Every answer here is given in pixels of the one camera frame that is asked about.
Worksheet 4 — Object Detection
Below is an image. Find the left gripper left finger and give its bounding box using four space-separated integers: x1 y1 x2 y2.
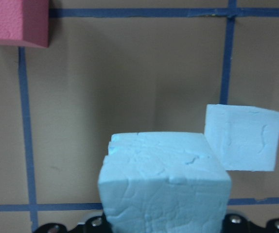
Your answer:
34 213 112 233

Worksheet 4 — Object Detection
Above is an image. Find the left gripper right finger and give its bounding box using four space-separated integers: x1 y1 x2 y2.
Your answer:
221 213 279 233

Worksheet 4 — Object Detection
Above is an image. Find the light blue foam block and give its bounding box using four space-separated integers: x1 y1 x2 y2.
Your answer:
204 104 279 171

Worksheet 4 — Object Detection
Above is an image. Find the pink block far left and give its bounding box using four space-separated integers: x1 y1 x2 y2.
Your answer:
0 0 49 48

